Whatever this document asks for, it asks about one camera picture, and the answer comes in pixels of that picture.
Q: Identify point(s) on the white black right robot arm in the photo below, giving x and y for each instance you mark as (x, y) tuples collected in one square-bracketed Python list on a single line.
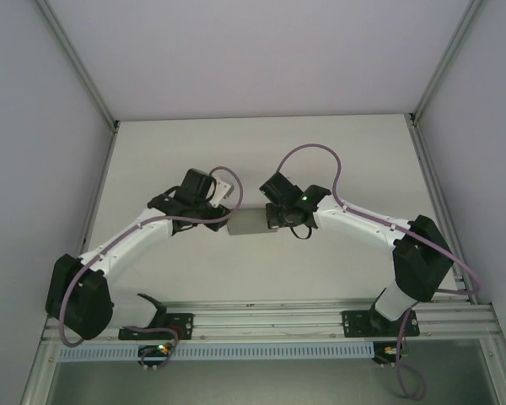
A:
[(362, 223)]

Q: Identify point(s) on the grey paper box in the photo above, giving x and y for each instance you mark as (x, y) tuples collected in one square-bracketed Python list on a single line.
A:
[(249, 223)]

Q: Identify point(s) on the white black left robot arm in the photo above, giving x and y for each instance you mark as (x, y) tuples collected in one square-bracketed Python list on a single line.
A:
[(126, 244)]

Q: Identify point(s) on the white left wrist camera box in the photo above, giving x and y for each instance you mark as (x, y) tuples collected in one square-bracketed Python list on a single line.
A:
[(224, 192)]

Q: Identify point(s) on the aluminium frame post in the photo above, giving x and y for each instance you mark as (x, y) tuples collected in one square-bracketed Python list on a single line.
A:
[(78, 63), (447, 59)]

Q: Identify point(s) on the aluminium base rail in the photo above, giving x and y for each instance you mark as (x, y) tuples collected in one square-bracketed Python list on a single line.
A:
[(270, 318)]

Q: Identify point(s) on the black electronics board with LED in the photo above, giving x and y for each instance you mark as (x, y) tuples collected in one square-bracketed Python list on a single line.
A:
[(388, 351), (158, 349)]

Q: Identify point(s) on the aluminium side rail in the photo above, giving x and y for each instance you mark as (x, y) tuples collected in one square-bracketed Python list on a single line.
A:
[(100, 185), (438, 211)]

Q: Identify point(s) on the grey metal panel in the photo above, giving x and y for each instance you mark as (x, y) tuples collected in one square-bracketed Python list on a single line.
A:
[(257, 381)]

